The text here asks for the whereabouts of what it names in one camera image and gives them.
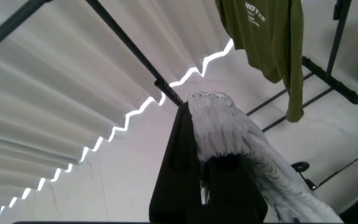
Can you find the green long-sleeved shirt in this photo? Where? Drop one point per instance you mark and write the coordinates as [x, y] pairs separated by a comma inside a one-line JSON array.
[[259, 37]]

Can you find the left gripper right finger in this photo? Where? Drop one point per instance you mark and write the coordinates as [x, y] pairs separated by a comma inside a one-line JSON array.
[[235, 193]]

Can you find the pale grey shorts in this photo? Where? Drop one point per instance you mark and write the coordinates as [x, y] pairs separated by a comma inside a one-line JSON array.
[[222, 124]]

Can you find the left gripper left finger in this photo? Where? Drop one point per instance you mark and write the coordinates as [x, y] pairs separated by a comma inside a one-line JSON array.
[[176, 174]]

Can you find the black clothes rack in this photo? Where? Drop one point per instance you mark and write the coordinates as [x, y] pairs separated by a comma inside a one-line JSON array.
[[135, 51]]

